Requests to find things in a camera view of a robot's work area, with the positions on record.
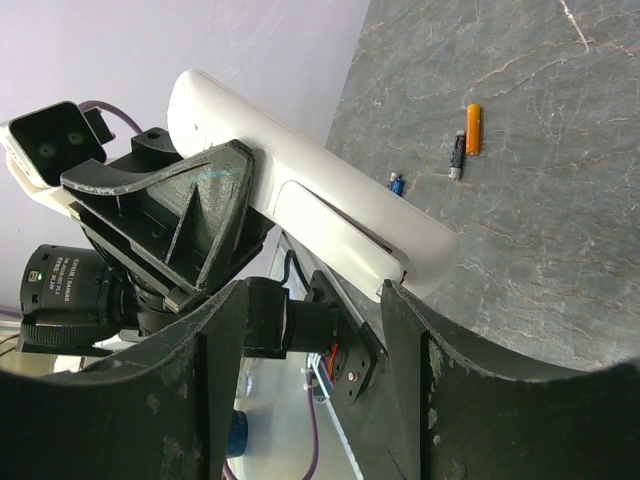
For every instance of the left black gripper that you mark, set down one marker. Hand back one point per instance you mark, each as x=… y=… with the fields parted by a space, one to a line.
x=179 y=225

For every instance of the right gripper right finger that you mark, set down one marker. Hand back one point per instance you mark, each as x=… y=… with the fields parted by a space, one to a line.
x=472 y=409

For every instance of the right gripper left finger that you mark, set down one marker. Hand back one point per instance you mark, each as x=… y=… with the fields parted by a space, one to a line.
x=160 y=409

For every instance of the white remote control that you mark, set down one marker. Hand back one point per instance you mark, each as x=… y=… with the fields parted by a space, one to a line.
x=359 y=228

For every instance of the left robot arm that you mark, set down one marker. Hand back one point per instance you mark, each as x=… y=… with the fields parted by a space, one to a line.
x=72 y=298

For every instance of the blue battery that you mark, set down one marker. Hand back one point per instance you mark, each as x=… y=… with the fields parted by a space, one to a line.
x=396 y=183

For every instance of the black white battery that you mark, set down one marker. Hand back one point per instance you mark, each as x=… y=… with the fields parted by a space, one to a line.
x=456 y=164

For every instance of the orange battery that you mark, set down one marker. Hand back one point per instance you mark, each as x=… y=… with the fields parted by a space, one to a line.
x=473 y=129

